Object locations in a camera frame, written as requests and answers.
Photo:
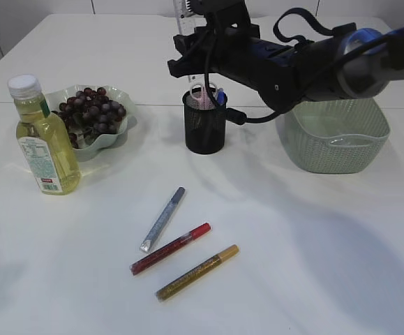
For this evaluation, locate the green wavy plastic plate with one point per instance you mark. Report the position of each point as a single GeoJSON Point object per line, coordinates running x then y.
{"type": "Point", "coordinates": [105, 141]}

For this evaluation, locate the red glitter pen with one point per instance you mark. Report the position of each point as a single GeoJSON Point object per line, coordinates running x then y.
{"type": "Point", "coordinates": [168, 249]}

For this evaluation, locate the yellow tea drink bottle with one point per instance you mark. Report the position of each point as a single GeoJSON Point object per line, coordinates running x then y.
{"type": "Point", "coordinates": [43, 138]}

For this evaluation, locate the green woven plastic basket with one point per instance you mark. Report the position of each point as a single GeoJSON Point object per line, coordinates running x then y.
{"type": "Point", "coordinates": [307, 128]}

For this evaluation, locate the clear plastic ruler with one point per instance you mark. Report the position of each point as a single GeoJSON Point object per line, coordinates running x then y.
{"type": "Point", "coordinates": [185, 18]}

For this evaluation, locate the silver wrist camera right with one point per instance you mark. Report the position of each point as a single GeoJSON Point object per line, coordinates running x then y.
{"type": "Point", "coordinates": [221, 14]}

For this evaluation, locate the purple artificial grape bunch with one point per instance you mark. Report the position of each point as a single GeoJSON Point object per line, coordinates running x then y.
{"type": "Point", "coordinates": [89, 114]}

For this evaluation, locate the gold glitter pen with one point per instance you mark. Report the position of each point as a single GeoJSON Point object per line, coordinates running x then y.
{"type": "Point", "coordinates": [182, 282]}

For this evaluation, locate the black mesh pen holder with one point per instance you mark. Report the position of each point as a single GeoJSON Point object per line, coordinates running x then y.
{"type": "Point", "coordinates": [204, 129]}

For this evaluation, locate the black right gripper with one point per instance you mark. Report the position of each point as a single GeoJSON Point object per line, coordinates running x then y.
{"type": "Point", "coordinates": [236, 54]}

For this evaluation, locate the blue scissors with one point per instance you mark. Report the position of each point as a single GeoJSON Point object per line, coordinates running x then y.
{"type": "Point", "coordinates": [220, 96]}

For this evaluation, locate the pink scissors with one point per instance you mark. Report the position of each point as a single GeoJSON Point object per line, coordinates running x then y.
{"type": "Point", "coordinates": [201, 96]}

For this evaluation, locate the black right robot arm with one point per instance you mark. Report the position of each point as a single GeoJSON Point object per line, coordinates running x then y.
{"type": "Point", "coordinates": [356, 65]}

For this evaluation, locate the silver glitter pen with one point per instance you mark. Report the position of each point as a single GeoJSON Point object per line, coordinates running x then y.
{"type": "Point", "coordinates": [164, 217]}

